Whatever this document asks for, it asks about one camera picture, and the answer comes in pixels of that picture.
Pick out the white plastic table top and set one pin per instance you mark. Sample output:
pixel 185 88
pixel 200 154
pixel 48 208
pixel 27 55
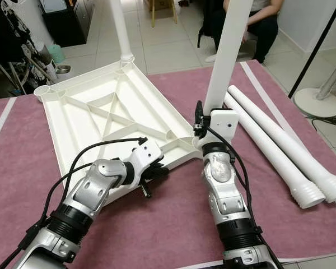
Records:
pixel 89 117

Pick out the pink table cloth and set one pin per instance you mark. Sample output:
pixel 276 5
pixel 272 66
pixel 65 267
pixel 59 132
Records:
pixel 179 224

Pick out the long white tape strip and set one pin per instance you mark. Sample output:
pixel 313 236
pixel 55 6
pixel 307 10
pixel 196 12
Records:
pixel 260 84
pixel 1 124

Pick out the seated person in white shirt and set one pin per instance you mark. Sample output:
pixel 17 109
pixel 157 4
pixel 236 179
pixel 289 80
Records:
pixel 266 25

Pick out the white standing fan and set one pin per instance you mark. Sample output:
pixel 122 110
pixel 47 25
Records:
pixel 316 105

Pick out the black slanted pole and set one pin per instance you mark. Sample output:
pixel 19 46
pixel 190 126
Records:
pixel 316 50

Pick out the metal pet bowl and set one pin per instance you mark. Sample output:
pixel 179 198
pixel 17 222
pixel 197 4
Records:
pixel 62 69

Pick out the black cabinet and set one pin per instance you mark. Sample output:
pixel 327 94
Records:
pixel 70 25

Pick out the white black-framed box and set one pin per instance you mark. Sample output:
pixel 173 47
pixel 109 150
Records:
pixel 53 5

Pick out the clothes rack with dark clothes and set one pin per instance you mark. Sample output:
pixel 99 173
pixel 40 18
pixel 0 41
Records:
pixel 11 45

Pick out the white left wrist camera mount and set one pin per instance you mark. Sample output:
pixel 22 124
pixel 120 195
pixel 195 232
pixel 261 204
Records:
pixel 146 154

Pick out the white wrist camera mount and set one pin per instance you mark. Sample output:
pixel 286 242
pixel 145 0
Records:
pixel 223 124
pixel 146 154

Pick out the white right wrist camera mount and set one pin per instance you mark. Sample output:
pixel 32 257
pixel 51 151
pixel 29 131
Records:
pixel 223 124

